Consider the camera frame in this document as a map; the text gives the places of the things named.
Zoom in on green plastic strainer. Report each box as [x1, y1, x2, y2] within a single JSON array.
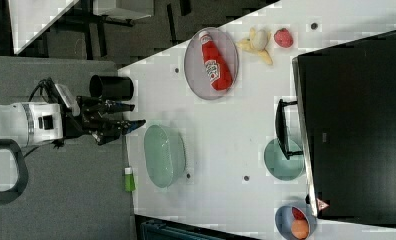
[[144, 125, 186, 188]]

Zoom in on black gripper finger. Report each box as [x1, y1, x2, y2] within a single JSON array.
[[102, 120, 146, 138], [100, 101, 135, 114]]

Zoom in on green mug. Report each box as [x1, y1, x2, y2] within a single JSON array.
[[264, 139, 305, 181]]

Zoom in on grey round plate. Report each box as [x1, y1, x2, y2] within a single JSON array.
[[184, 27, 239, 100]]

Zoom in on blue small bowl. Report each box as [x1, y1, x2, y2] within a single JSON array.
[[275, 204, 317, 240]]

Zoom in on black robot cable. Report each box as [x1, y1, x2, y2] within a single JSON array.
[[28, 78, 59, 103]]

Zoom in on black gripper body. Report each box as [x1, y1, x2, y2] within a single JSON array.
[[63, 96, 104, 145]]

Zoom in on orange toy fruit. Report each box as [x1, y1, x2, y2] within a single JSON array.
[[291, 219, 310, 240]]

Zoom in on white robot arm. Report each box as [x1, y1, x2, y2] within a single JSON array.
[[0, 96, 146, 148]]

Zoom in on red ketchup bottle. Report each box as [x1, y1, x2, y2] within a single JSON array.
[[199, 31, 233, 91]]

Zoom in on red toy strawberry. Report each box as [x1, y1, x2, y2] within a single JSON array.
[[274, 28, 294, 48]]

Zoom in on green bottle white cap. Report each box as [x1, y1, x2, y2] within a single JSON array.
[[124, 167, 136, 192]]

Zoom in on black cylindrical cup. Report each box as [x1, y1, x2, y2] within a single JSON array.
[[89, 75, 134, 101]]

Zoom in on black toaster oven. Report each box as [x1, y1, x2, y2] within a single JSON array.
[[275, 30, 396, 228]]

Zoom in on red toy fruit in bowl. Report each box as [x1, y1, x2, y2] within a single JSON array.
[[292, 207, 306, 220]]

